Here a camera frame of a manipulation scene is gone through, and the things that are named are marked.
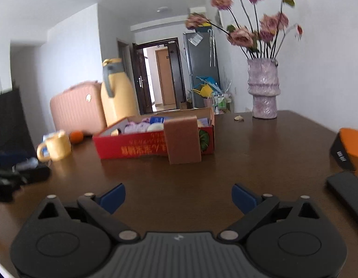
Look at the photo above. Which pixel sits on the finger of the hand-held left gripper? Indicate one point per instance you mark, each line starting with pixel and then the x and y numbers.
pixel 34 173

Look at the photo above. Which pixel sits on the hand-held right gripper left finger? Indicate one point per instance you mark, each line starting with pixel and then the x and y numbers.
pixel 112 198

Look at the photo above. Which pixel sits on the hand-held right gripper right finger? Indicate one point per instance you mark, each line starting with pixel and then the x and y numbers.
pixel 244 198

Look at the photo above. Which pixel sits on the red cardboard box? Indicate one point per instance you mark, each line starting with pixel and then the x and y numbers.
pixel 129 149

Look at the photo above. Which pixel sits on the lavender knitted cloth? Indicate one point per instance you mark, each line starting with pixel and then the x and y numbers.
pixel 135 128

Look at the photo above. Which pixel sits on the white foam ball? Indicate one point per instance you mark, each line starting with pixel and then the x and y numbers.
pixel 155 127

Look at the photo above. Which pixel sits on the brown sponge block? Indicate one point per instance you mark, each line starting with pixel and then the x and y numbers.
pixel 182 142

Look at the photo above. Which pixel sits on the small blue carton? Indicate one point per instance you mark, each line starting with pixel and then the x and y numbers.
pixel 159 120

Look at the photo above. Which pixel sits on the blue and white tissue pack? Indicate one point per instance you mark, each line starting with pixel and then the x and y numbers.
pixel 46 150

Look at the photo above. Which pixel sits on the yellow ceramic mug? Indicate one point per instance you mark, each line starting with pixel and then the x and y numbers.
pixel 58 147

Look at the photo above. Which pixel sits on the orange fruit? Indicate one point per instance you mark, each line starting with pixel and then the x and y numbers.
pixel 76 137

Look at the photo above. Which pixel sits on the black paper bag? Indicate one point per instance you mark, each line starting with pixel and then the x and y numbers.
pixel 11 115

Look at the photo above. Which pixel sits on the pink hard-shell suitcase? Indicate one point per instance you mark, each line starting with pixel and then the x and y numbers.
pixel 77 110

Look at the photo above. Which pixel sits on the fallen dried petal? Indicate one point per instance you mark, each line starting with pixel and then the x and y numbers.
pixel 238 118

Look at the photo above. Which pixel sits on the yellow thermos jug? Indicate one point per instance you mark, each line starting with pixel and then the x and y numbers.
pixel 118 101

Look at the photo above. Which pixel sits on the rack of small bottles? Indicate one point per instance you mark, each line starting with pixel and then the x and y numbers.
pixel 222 101

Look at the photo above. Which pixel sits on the black power bank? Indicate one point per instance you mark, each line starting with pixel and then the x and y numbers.
pixel 347 191

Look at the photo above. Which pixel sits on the lilac textured vase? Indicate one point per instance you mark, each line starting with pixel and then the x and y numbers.
pixel 264 92

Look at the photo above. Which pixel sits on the orange and black box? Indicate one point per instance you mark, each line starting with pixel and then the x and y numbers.
pixel 353 142

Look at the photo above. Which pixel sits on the brown wooden door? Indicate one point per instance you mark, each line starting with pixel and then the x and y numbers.
pixel 166 78

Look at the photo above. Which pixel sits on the grey refrigerator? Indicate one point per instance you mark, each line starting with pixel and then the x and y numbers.
pixel 200 72

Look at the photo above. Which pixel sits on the grey interior door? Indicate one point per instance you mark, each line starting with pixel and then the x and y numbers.
pixel 123 56

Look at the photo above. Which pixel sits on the clear folded umbrella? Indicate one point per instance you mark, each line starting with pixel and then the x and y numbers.
pixel 212 49

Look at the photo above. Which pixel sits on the bunch of dried pink roses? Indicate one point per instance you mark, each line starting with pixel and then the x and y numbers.
pixel 242 36

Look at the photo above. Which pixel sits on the paper sheet on refrigerator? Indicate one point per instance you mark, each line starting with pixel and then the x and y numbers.
pixel 195 39

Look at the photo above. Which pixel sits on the round ceiling lamp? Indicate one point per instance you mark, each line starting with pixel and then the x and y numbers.
pixel 162 9

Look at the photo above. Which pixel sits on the dark wooden door frame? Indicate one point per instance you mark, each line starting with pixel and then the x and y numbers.
pixel 179 75

